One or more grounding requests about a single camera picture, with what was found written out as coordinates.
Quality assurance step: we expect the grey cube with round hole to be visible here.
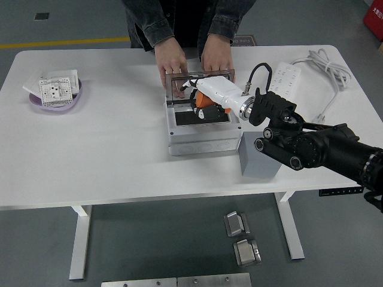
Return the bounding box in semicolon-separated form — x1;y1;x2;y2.
239;131;282;179

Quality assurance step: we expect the flat metal plate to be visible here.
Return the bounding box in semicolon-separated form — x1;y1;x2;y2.
101;277;178;287
177;272;252;287

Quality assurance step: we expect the yellow floor tape line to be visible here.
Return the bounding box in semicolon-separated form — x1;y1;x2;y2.
0;36;131;50

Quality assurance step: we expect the person's left hand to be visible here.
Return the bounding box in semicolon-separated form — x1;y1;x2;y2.
200;32;236;83

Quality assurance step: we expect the person's right hand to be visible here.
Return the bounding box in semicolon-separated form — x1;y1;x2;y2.
154;37;189;99

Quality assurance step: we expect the red box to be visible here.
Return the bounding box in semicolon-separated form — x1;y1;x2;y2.
363;0;383;42

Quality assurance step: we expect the white power strip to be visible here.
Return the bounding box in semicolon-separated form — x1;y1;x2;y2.
268;61;302;99

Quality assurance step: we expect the purple plastic bowl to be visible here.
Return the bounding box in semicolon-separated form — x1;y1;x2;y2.
28;78;84;113

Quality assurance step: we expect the small metal block fixture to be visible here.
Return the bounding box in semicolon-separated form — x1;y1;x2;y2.
233;238;262;267
223;211;251;238

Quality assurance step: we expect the white blank switch plate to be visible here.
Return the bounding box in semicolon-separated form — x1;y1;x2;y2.
47;68;83;93

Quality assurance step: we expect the white flat cover plate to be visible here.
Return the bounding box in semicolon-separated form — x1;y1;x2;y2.
23;68;44;98

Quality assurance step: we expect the grey electrical box clear lid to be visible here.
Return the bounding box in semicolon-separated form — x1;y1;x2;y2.
164;70;242;156

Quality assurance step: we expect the dark floor sign with lettering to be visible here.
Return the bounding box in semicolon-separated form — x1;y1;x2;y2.
233;35;257;48

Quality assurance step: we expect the white power cord with plug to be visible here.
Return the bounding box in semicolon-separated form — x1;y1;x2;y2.
291;48;351;122

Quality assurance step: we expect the orange cylinder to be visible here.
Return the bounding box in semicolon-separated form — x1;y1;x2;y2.
194;92;215;108

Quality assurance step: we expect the black table control panel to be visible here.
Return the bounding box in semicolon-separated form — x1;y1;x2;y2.
318;187;364;197

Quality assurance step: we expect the person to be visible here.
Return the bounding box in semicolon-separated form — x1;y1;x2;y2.
128;0;216;53

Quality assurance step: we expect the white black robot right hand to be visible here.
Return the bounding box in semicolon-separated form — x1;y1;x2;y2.
178;75;249;121

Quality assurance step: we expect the white table leg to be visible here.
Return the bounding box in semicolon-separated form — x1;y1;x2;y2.
275;191;305;260
69;205;93;281

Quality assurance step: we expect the white socket panel with holes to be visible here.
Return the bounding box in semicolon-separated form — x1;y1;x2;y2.
38;76;74;108

